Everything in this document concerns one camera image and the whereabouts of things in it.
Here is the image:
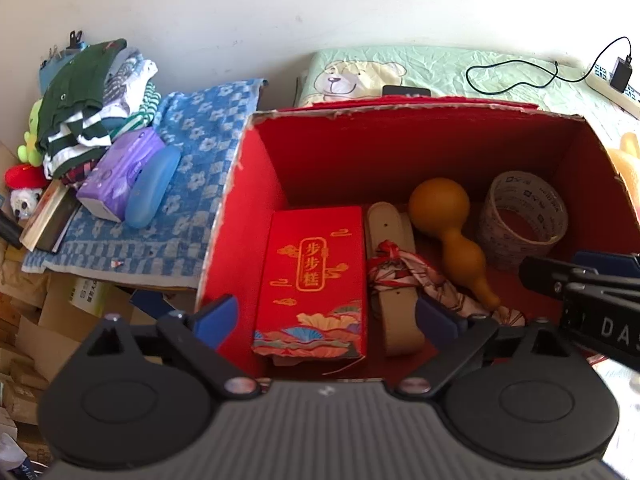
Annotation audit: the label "purple tissue pack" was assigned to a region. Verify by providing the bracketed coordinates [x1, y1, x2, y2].
[76, 127, 166, 223]

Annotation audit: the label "panda plush toy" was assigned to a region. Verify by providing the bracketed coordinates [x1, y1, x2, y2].
[10, 187, 43, 221]

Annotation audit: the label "black charger plug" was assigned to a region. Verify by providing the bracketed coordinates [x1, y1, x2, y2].
[610, 56, 633, 93]

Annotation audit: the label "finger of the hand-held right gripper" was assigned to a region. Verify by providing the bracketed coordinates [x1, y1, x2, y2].
[519, 256, 640, 301]
[572, 251, 640, 280]

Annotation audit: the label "black charging cable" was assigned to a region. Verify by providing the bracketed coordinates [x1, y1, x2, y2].
[466, 36, 632, 96]

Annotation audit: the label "pile of cardboard boxes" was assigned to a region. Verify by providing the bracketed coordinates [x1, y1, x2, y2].
[0, 245, 201, 461]

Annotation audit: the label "green plush toy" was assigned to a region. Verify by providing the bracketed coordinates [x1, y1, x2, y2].
[17, 99, 46, 166]

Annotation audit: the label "brown dried gourd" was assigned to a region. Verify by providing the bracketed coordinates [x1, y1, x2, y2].
[408, 178, 501, 311]

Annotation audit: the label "red cardboard box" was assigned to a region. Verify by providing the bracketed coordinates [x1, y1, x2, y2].
[195, 95, 640, 381]

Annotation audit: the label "red patterned silk scarf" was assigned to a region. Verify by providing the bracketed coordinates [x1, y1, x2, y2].
[367, 240, 526, 328]

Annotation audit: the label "blue bag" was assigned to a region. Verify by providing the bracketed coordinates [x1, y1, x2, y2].
[129, 287, 201, 321]

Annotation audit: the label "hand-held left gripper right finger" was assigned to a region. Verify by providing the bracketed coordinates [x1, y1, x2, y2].
[395, 295, 581, 401]

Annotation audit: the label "red patterned gift box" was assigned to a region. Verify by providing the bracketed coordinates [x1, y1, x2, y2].
[252, 206, 368, 361]

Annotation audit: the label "black phone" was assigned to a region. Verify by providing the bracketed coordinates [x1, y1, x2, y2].
[381, 85, 432, 98]

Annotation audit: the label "folded striped clothes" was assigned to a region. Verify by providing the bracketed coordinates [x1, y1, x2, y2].
[42, 47, 162, 186]

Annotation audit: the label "light blue garment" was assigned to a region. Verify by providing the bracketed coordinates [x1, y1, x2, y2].
[39, 42, 91, 96]

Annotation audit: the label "blue glasses case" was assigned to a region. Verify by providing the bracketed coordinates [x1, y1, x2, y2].
[125, 145, 182, 231]

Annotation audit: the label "red plush toy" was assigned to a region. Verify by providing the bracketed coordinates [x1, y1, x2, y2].
[4, 162, 46, 191]

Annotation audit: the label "stack of books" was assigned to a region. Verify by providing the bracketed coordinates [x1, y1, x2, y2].
[20, 180, 83, 253]

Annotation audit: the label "dark green garment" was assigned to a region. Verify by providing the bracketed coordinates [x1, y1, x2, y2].
[37, 38, 128, 153]

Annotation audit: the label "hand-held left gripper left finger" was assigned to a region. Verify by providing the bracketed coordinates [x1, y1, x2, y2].
[75, 294, 261, 401]

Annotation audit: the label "white power strip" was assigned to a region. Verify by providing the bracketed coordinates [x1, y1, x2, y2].
[592, 67, 640, 121]

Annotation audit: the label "beige leather belt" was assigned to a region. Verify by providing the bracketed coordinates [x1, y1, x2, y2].
[365, 201, 426, 358]

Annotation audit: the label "blue checked towel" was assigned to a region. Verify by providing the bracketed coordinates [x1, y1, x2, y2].
[22, 77, 268, 291]

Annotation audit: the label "green bear print blanket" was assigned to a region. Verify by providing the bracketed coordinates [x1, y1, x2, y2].
[295, 45, 640, 126]

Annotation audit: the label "printed packing tape roll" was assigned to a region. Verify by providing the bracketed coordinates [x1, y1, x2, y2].
[475, 170, 570, 271]

